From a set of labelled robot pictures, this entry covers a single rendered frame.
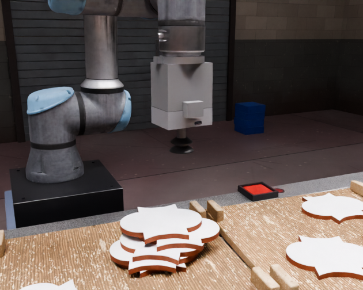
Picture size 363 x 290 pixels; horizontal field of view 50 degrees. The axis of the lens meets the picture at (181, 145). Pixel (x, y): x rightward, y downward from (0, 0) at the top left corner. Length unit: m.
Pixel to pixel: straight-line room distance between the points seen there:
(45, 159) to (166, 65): 0.54
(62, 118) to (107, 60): 0.19
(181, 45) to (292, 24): 6.29
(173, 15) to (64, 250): 0.45
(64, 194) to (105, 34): 0.41
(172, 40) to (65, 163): 0.54
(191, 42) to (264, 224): 0.42
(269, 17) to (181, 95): 5.99
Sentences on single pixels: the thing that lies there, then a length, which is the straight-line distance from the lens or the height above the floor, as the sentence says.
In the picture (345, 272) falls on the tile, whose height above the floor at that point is 0.94.
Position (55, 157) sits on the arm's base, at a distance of 1.05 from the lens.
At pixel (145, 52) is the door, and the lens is 5.56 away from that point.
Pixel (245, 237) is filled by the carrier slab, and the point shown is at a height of 0.94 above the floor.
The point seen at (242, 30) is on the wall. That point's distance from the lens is 6.30.
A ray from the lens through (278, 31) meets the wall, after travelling 6.69.
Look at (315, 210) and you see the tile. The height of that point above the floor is 0.95.
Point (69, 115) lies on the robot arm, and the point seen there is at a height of 1.12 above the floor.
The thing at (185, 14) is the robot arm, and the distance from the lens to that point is 0.62.
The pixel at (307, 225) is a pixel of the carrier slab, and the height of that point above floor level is 0.94.
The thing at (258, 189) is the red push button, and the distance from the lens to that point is 1.04.
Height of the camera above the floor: 1.31
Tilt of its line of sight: 16 degrees down
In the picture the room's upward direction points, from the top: straight up
